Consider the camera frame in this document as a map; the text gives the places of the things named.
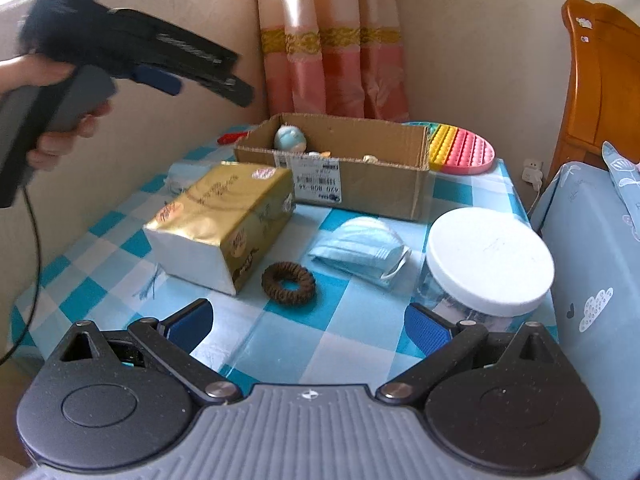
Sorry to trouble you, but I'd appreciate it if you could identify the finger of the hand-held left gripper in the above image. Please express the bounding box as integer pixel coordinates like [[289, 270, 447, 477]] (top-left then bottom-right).
[[131, 62, 255, 108], [106, 7, 239, 81]]

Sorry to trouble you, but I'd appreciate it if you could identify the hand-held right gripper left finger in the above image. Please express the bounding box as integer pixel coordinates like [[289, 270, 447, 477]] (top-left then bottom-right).
[[57, 298, 241, 406]]

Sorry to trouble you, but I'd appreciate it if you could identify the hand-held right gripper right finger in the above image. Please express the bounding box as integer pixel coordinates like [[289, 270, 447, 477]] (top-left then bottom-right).
[[375, 303, 571, 406]]

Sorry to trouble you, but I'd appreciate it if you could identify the blue round squishy toy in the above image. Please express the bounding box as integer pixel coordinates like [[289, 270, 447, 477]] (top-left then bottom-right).
[[274, 125, 308, 153]]

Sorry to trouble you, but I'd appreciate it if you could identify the cardboard box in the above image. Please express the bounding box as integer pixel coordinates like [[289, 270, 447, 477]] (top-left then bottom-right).
[[232, 112, 433, 222]]

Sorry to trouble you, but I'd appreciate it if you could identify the person's left hand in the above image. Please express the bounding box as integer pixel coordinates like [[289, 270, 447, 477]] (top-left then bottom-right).
[[0, 54, 112, 171]]

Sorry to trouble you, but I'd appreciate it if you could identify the brown scrunchie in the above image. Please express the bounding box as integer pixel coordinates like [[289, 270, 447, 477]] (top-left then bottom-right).
[[261, 261, 317, 306]]

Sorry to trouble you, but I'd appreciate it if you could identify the clear jar with white lid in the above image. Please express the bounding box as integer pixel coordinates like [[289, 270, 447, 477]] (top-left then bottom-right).
[[417, 207, 556, 333]]

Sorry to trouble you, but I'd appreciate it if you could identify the blue face mask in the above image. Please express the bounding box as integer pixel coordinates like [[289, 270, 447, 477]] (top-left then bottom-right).
[[306, 216, 412, 290], [165, 160, 221, 196]]

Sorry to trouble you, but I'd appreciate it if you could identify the gold tissue pack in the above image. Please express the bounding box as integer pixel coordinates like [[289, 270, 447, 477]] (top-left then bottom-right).
[[142, 161, 296, 296]]

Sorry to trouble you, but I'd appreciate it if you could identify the blue checkered tablecloth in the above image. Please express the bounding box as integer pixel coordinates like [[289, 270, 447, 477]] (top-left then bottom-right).
[[10, 125, 558, 391]]

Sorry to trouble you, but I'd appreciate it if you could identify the pink patterned curtain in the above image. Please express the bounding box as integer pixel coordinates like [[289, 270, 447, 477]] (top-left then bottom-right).
[[255, 0, 411, 123]]

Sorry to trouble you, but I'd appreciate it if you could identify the grey-blue bed sheet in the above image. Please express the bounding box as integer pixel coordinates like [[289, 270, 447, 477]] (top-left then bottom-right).
[[530, 160, 640, 480]]

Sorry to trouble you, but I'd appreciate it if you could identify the rainbow pop bubble toy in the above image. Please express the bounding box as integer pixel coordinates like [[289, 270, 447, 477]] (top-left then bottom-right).
[[400, 121, 497, 176]]

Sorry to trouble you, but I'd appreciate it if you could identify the blue floral pillow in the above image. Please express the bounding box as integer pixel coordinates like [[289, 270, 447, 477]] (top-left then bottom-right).
[[601, 141, 640, 256]]

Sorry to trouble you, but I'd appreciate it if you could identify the wooden bed headboard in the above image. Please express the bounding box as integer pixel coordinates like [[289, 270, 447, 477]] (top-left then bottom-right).
[[550, 0, 640, 183]]

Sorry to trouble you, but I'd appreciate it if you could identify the black cable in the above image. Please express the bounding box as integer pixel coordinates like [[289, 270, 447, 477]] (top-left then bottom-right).
[[0, 195, 42, 366]]

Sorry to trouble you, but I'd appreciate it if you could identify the white wall plug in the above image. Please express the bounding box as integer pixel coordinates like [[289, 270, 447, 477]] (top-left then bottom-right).
[[521, 158, 545, 193]]

